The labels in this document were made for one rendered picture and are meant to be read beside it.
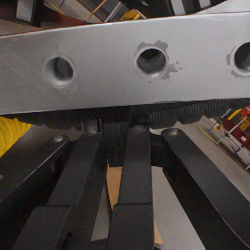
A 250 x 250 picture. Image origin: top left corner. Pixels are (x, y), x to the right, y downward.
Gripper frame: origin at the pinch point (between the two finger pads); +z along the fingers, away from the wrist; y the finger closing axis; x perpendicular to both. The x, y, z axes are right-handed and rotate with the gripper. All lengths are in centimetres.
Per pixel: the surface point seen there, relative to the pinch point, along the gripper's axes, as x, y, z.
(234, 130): -183, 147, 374
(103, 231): -71, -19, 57
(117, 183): -72, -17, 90
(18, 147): -37, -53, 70
